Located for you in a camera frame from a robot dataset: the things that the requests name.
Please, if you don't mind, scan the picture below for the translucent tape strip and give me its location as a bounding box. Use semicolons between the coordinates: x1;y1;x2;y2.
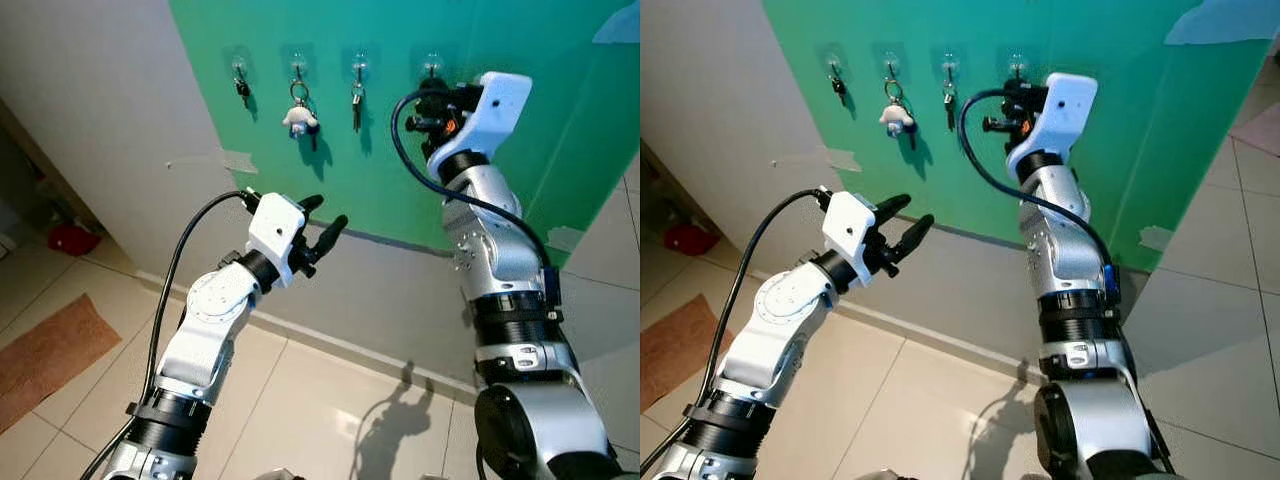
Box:
165;150;259;177
770;148;861;174

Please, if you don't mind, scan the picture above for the key with white plush charm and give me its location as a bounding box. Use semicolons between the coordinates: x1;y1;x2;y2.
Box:
878;78;918;139
281;80;322;141

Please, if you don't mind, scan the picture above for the red floor object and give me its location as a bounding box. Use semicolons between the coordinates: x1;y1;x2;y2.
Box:
47;222;102;257
665;222;723;257

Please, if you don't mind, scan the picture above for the brown floor mat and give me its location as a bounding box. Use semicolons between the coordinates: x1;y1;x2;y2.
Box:
640;293;734;413
0;293;123;436

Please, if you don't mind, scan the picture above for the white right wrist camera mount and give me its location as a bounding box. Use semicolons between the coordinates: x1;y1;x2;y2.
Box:
1005;72;1099;181
428;72;533;171

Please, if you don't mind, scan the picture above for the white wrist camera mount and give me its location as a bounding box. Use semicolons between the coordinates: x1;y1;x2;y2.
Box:
822;192;881;286
428;72;533;171
245;193;307;286
1005;72;1099;181

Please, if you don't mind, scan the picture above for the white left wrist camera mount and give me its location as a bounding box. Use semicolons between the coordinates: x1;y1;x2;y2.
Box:
245;193;307;286
822;192;881;286

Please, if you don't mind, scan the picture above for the green wall board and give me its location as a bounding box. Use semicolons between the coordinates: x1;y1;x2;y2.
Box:
168;0;640;266
762;0;1280;271

